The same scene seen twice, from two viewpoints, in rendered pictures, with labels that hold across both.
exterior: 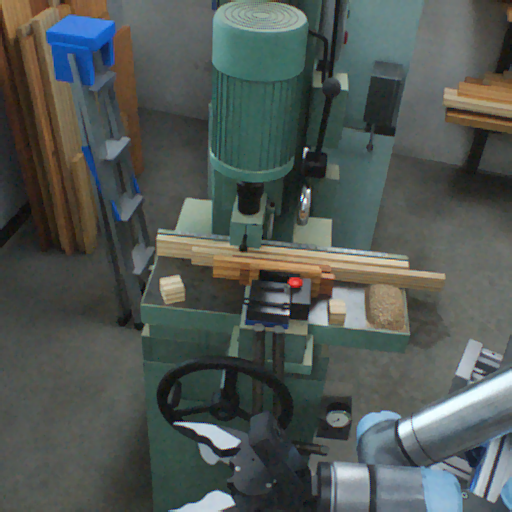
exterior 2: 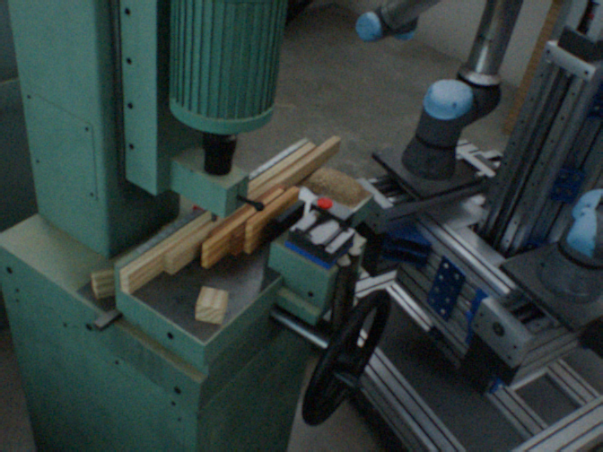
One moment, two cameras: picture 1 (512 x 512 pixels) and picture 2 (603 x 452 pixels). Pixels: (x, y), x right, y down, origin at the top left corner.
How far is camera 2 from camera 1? 1.07 m
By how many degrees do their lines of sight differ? 49
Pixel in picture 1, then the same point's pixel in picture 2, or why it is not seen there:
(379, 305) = (344, 186)
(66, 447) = not seen: outside the picture
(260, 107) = (276, 29)
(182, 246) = (153, 263)
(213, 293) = (233, 280)
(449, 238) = not seen: hidden behind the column
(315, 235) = not seen: hidden behind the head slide
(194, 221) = (46, 252)
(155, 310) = (217, 339)
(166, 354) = (220, 382)
